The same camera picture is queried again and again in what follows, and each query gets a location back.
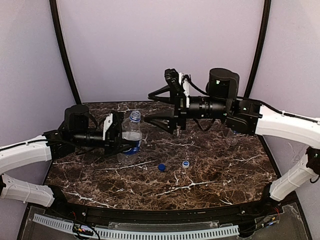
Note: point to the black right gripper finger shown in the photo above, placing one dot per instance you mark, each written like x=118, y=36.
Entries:
x=163, y=120
x=156, y=95

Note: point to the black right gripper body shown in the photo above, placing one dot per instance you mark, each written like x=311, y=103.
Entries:
x=180, y=112

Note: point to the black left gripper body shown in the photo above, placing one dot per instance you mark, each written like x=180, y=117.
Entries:
x=111, y=137

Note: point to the Pepsi bottle with blue cap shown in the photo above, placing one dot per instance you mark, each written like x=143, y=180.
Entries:
x=131, y=131

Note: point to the blue Pepsi bottle cap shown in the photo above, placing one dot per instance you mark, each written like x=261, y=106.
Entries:
x=161, y=167

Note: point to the blue white bottle cap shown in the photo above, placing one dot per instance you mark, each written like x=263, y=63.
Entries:
x=185, y=164

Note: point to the blue label Pocari Sweat bottle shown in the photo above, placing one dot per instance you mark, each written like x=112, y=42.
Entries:
x=232, y=137

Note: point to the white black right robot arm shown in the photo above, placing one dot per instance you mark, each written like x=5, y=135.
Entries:
x=220, y=101

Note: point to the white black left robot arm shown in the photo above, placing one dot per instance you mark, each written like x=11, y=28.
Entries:
x=78, y=131

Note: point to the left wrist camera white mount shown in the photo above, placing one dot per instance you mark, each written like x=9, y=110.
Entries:
x=107, y=122

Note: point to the white slotted cable duct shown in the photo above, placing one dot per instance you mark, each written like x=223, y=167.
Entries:
x=121, y=231

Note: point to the black curved front rail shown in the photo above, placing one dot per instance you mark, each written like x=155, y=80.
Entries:
x=242, y=214

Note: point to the black right corner post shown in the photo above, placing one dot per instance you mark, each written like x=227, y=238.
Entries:
x=259, y=47

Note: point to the black corner post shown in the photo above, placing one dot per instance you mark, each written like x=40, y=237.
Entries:
x=259, y=47
x=63, y=50

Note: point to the black left corner post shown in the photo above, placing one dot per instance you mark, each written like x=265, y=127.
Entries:
x=63, y=50

